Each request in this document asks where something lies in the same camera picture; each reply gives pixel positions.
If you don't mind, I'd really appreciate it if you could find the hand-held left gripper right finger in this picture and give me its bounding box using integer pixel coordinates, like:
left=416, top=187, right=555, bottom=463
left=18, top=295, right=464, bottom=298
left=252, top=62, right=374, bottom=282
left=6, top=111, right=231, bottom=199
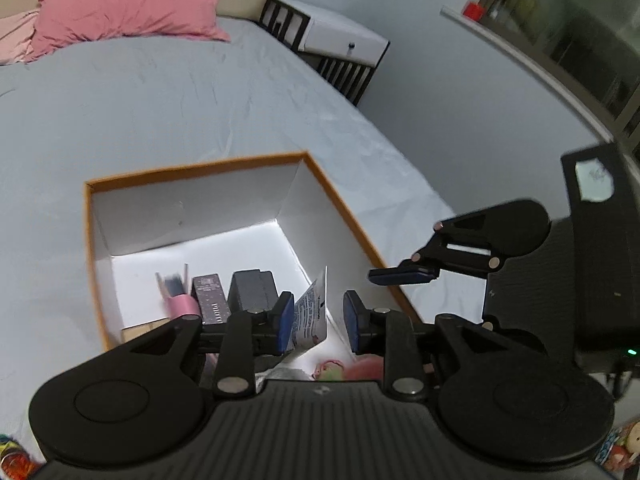
left=342, top=290, right=506, bottom=402

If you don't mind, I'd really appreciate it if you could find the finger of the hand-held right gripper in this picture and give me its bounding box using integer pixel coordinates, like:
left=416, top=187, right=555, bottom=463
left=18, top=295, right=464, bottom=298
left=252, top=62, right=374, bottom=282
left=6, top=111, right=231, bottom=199
left=368, top=220, right=503, bottom=287

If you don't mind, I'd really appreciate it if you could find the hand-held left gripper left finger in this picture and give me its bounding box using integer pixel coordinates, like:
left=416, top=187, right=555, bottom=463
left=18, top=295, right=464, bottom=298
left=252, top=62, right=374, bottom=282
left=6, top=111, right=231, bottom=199
left=115, top=291, right=296, bottom=402

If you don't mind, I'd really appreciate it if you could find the white packet with blue label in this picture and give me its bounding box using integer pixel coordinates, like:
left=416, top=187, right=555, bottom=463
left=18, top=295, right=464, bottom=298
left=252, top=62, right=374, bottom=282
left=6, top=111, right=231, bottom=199
left=291, top=266, right=329, bottom=357

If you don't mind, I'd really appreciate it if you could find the black box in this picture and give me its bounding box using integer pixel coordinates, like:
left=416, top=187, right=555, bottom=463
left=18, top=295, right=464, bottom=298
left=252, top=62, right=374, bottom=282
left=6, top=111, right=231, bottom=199
left=227, top=269, right=279, bottom=312

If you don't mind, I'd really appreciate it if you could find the dark printed box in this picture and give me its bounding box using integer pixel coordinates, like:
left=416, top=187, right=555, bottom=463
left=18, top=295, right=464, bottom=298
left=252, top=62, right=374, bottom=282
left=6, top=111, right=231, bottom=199
left=191, top=273, right=234, bottom=329

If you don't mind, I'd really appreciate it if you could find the pink pouch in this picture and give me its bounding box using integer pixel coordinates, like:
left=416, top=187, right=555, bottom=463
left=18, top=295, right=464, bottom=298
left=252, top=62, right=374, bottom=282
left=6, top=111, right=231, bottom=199
left=166, top=294, right=202, bottom=322

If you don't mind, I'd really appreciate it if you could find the dark blue blurred object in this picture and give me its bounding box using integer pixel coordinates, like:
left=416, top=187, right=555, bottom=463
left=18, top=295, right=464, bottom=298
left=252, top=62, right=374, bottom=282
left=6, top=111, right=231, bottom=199
left=155, top=270, right=188, bottom=301

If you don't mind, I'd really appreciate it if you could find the orange storage box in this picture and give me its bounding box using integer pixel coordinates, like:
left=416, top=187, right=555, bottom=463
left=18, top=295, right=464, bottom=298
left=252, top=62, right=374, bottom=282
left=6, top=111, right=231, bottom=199
left=82, top=150, right=426, bottom=392

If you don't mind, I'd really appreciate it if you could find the gold cardboard box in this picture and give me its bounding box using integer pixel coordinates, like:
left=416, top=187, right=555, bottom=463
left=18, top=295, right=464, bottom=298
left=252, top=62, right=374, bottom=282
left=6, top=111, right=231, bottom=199
left=121, top=321, right=173, bottom=346

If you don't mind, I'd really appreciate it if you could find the pink round object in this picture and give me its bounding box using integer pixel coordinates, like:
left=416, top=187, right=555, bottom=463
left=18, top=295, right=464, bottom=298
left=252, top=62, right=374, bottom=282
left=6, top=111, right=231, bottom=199
left=345, top=354, right=387, bottom=382

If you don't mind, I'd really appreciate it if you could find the small pink green toy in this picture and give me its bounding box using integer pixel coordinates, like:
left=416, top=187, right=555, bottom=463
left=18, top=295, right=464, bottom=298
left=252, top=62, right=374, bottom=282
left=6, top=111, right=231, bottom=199
left=312, top=360, right=347, bottom=382

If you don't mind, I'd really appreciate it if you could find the small doll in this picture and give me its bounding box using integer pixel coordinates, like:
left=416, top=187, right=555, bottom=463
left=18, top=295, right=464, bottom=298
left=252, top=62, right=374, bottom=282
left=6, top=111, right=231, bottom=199
left=597, top=417, right=640, bottom=472

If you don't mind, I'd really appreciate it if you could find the white and black nightstand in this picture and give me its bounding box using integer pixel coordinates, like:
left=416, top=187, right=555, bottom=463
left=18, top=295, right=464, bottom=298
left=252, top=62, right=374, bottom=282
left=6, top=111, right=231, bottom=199
left=259, top=0, right=391, bottom=107

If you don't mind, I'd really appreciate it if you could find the colourful striped toy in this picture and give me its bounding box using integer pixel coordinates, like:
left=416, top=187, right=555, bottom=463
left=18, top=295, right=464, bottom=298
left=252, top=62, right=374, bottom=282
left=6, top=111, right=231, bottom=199
left=0, top=432, right=42, bottom=480

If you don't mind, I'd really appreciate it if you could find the light pink pillow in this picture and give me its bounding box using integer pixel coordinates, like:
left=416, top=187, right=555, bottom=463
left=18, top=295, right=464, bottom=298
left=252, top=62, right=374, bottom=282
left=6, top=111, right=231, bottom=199
left=0, top=10, right=42, bottom=67

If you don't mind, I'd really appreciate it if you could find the window with grey frame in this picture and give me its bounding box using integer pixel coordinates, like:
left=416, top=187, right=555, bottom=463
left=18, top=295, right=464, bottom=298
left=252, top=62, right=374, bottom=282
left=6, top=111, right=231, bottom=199
left=440, top=0, right=640, bottom=153

